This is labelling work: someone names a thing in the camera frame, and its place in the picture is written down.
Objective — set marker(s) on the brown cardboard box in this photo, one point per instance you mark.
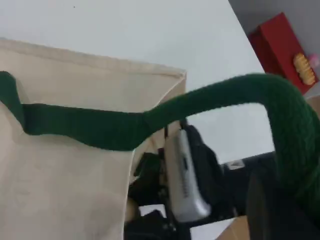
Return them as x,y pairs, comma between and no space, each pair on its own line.
235,227

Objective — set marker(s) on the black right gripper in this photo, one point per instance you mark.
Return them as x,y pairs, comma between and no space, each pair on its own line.
207,162

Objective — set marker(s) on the red biscuit box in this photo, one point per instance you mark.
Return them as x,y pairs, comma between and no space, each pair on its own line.
277,47

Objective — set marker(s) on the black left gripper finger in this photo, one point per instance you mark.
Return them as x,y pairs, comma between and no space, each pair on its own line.
272,220

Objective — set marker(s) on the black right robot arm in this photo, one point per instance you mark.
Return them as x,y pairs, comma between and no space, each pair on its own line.
242,190

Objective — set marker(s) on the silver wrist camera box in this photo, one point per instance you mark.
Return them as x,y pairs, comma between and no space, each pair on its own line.
185,180

